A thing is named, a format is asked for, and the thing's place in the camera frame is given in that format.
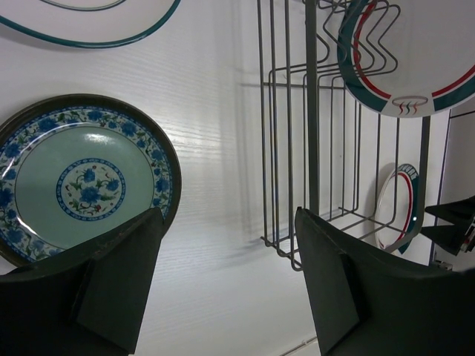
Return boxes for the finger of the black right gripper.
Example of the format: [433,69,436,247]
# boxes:
[422,197,474,256]

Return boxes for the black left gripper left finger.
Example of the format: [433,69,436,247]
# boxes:
[1,208,165,355]

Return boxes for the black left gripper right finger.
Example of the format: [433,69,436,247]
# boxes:
[295,208,474,355]

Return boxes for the blue floral green plate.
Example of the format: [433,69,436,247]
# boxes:
[1,93,182,266]

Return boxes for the red green rimmed plate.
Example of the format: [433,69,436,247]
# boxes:
[337,0,474,118]

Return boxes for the white plate dark rim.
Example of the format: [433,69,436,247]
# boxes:
[1,0,180,49]

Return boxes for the wire dish rack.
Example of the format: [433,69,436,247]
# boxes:
[257,1,450,272]

